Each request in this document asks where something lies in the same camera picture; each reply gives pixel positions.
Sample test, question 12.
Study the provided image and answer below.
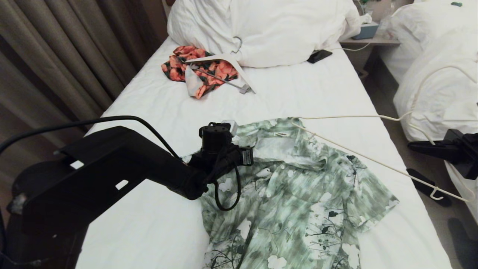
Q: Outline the cream wire clothes hanger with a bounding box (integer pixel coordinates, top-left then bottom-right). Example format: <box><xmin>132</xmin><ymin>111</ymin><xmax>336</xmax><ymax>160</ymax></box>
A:
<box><xmin>291</xmin><ymin>65</ymin><xmax>478</xmax><ymax>203</ymax></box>

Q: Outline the green floral short-sleeve shirt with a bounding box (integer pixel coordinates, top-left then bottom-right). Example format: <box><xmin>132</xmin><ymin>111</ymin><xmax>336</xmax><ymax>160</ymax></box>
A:
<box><xmin>182</xmin><ymin>117</ymin><xmax>399</xmax><ymax>269</ymax></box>

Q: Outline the white wooden clothes hanger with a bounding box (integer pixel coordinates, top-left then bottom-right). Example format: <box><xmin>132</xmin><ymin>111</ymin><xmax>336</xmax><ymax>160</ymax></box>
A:
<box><xmin>185</xmin><ymin>37</ymin><xmax>257</xmax><ymax>95</ymax></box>

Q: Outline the black slipper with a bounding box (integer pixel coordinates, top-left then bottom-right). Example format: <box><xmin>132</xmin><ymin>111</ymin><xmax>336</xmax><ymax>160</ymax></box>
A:
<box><xmin>406</xmin><ymin>169</ymin><xmax>451</xmax><ymax>207</ymax></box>

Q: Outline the orange floral garment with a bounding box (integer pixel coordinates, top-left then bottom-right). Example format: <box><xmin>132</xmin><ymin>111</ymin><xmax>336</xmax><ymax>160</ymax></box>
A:
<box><xmin>161</xmin><ymin>46</ymin><xmax>239</xmax><ymax>100</ymax></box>

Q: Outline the white bunched duvet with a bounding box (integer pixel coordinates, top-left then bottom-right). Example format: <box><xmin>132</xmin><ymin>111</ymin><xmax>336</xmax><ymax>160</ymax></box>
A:
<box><xmin>167</xmin><ymin>0</ymin><xmax>362</xmax><ymax>69</ymax></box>
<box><xmin>379</xmin><ymin>0</ymin><xmax>478</xmax><ymax>144</ymax></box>

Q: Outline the wooden nightstand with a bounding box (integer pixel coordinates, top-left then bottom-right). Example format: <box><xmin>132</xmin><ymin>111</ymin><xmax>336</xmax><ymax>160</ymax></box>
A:
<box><xmin>339</xmin><ymin>37</ymin><xmax>401</xmax><ymax>72</ymax></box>

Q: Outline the blue tissue box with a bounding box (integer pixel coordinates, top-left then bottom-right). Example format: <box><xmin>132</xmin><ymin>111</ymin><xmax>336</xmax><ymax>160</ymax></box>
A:
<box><xmin>351</xmin><ymin>14</ymin><xmax>379</xmax><ymax>41</ymax></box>

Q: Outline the black smartphone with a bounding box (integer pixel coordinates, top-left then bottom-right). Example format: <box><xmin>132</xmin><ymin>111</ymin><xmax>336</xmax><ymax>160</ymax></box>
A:
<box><xmin>307</xmin><ymin>50</ymin><xmax>333</xmax><ymax>64</ymax></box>

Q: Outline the brown wooden headboard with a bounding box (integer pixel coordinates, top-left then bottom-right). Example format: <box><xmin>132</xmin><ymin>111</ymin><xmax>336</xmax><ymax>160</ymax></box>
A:
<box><xmin>161</xmin><ymin>0</ymin><xmax>180</xmax><ymax>19</ymax></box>

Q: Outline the brown pleated curtain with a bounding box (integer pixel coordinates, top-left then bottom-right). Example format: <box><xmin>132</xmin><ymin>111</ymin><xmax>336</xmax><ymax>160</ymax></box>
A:
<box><xmin>0</xmin><ymin>0</ymin><xmax>169</xmax><ymax>195</ymax></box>

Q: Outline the braided black left arm cable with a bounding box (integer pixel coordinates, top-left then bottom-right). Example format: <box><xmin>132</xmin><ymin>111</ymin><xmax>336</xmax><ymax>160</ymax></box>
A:
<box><xmin>214</xmin><ymin>164</ymin><xmax>242</xmax><ymax>212</ymax></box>

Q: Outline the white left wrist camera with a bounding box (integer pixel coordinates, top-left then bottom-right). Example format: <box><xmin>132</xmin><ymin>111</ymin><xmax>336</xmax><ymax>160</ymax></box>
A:
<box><xmin>221</xmin><ymin>120</ymin><xmax>239</xmax><ymax>136</ymax></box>

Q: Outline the white charging cable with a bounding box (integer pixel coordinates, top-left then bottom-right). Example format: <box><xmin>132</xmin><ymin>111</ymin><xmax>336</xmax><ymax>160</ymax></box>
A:
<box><xmin>325</xmin><ymin>43</ymin><xmax>372</xmax><ymax>53</ymax></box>

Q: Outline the smooth black left arm cable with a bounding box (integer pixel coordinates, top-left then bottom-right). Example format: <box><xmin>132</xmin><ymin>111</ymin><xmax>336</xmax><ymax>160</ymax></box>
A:
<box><xmin>0</xmin><ymin>115</ymin><xmax>180</xmax><ymax>158</ymax></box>

